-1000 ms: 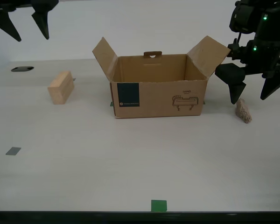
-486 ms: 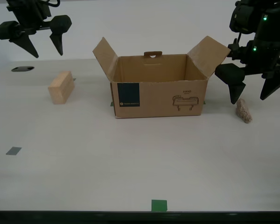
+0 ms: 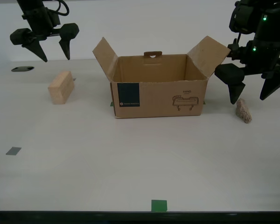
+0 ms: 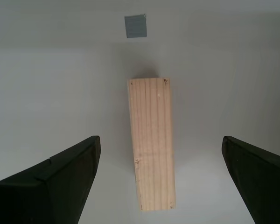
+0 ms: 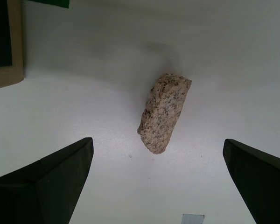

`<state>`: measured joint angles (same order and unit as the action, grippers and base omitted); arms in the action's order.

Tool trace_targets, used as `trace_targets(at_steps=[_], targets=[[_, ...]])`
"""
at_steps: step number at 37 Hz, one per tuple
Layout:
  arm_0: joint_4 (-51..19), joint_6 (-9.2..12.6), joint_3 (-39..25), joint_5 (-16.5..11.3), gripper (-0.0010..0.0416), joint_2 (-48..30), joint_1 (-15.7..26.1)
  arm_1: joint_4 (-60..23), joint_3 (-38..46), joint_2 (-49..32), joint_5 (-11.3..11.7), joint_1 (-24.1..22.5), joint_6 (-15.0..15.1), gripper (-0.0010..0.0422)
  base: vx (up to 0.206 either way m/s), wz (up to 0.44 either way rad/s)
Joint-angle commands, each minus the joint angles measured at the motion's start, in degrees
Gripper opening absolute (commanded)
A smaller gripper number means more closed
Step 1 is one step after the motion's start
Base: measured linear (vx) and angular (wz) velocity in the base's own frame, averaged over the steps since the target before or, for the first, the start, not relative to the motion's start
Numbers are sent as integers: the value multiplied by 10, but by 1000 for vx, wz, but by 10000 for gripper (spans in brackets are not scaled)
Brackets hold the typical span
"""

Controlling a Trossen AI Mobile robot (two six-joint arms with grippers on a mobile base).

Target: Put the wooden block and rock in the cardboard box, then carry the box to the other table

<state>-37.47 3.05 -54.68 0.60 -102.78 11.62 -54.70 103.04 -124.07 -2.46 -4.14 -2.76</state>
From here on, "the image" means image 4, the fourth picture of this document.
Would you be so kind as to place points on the grey tape marker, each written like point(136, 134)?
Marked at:
point(135, 26)

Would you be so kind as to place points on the light wooden block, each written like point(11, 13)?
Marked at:
point(151, 144)

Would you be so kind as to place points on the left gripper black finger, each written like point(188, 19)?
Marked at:
point(263, 186)
point(37, 193)

